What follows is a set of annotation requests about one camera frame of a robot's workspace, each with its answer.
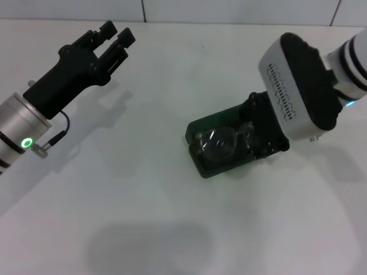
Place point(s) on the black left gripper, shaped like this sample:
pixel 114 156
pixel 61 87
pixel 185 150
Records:
pixel 70 74

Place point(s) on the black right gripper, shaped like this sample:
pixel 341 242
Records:
pixel 266 126

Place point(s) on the clear white glasses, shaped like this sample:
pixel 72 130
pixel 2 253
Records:
pixel 223 146

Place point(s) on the green glasses case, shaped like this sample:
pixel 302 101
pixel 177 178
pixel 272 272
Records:
pixel 218 117

